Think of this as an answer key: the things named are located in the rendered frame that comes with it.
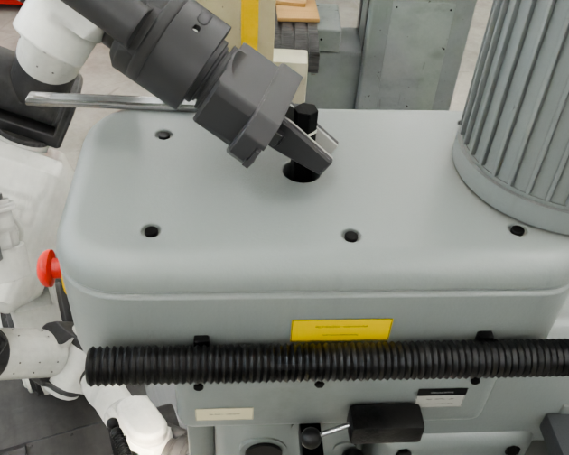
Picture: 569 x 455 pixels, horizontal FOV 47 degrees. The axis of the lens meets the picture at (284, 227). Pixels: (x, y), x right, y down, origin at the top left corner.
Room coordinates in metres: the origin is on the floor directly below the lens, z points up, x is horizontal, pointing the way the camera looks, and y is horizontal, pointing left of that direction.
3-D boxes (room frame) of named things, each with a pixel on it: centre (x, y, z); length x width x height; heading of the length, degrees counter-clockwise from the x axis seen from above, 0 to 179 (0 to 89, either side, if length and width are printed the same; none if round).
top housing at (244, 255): (0.51, -0.03, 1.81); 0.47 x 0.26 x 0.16; 96
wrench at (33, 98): (0.60, 0.16, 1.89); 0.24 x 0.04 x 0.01; 93
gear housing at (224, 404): (0.51, -0.06, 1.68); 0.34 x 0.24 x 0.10; 96
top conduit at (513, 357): (0.36, -0.06, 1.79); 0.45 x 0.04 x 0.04; 96
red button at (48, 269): (0.48, 0.24, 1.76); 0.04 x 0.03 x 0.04; 6
